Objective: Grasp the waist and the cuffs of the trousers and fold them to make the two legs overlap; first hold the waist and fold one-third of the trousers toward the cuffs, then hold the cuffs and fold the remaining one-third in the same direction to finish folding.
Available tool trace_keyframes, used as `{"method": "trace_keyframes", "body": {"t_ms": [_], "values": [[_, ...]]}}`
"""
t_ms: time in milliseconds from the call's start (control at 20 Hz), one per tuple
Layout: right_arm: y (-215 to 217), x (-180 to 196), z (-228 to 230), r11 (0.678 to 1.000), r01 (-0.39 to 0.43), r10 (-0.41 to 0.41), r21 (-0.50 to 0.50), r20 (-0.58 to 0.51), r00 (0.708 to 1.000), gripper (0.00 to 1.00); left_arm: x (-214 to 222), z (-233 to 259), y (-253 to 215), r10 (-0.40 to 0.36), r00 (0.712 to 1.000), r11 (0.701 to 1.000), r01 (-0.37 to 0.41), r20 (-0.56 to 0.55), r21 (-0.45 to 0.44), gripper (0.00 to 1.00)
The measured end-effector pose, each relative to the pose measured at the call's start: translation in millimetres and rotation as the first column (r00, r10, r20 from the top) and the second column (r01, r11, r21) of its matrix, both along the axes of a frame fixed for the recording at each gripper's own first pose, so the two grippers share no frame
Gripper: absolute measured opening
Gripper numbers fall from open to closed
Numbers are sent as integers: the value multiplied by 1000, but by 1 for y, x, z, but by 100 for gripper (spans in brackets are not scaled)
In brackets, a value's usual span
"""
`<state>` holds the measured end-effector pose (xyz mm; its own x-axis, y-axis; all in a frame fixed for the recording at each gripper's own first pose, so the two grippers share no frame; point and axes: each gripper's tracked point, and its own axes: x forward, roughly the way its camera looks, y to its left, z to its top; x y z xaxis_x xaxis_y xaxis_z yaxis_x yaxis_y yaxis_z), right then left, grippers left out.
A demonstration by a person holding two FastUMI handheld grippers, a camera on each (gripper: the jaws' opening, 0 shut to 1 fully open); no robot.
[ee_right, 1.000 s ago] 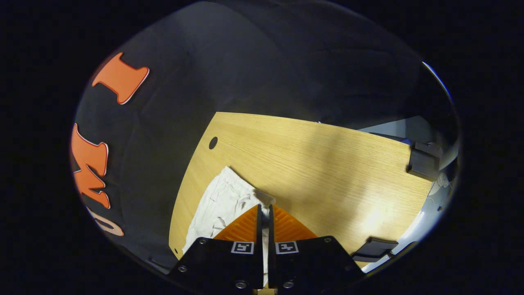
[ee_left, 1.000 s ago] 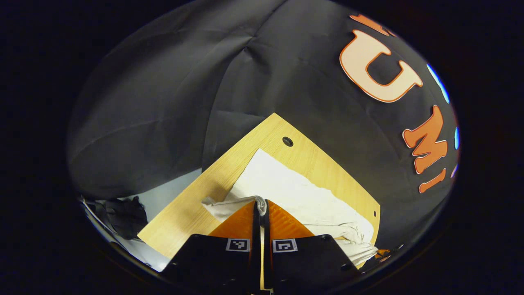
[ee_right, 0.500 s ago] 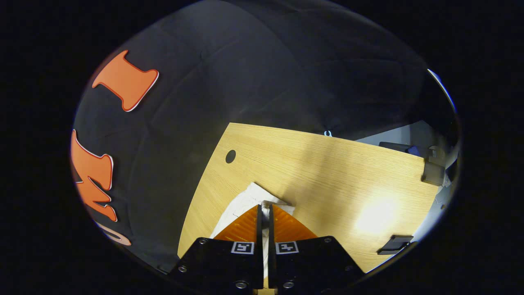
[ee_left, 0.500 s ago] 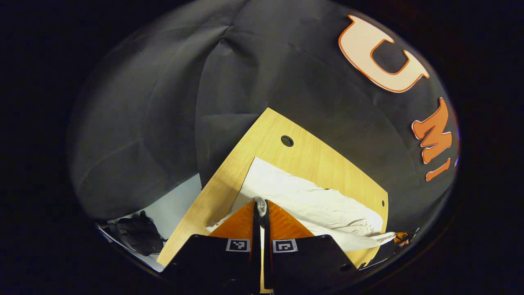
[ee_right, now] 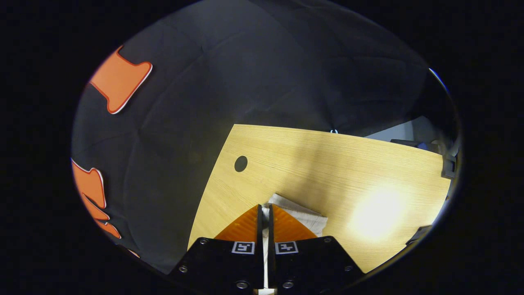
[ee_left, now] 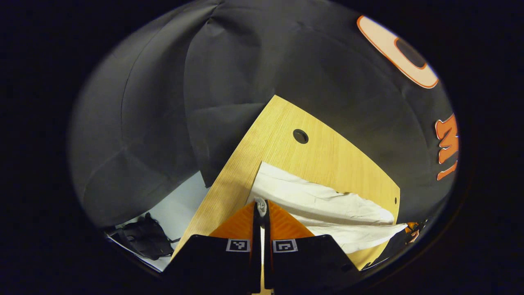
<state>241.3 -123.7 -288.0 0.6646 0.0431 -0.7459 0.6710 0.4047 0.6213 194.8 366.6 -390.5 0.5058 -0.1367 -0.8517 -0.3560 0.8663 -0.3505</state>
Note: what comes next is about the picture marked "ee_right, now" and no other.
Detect black backdrop cloth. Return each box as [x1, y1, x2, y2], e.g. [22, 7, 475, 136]
[70, 0, 456, 275]

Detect white jeans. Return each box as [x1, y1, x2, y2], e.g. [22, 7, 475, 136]
[260, 193, 328, 292]

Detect black chair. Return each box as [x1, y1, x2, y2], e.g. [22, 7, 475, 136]
[390, 138, 459, 246]

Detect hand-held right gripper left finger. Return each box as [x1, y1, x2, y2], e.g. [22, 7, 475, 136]
[170, 204, 264, 292]

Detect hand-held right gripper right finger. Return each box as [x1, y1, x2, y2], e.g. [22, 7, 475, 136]
[268, 204, 365, 292]

